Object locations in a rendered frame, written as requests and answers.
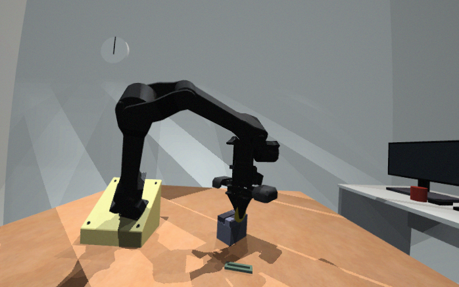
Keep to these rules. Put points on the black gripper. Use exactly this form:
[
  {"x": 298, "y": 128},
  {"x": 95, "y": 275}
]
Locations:
[{"x": 242, "y": 178}]

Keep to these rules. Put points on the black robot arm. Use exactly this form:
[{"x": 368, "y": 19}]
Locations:
[{"x": 141, "y": 104}]

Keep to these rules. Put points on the gold coin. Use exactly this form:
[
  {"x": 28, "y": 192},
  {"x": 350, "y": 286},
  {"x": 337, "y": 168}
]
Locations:
[{"x": 237, "y": 216}]

